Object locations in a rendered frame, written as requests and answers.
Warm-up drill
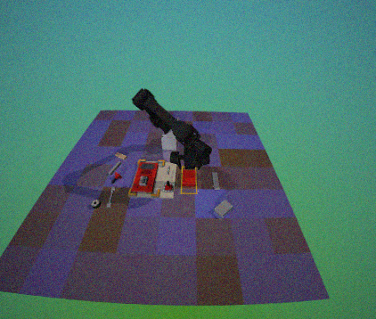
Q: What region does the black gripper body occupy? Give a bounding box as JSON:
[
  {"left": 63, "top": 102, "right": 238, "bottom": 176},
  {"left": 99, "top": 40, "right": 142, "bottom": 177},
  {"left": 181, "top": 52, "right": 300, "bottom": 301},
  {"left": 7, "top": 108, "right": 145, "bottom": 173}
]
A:
[{"left": 170, "top": 148, "right": 210, "bottom": 165}]

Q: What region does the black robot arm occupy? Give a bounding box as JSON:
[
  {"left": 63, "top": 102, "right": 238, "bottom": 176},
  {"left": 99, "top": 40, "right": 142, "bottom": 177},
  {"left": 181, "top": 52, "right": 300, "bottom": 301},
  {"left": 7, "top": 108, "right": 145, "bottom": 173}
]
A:
[{"left": 132, "top": 88, "right": 212, "bottom": 169}]

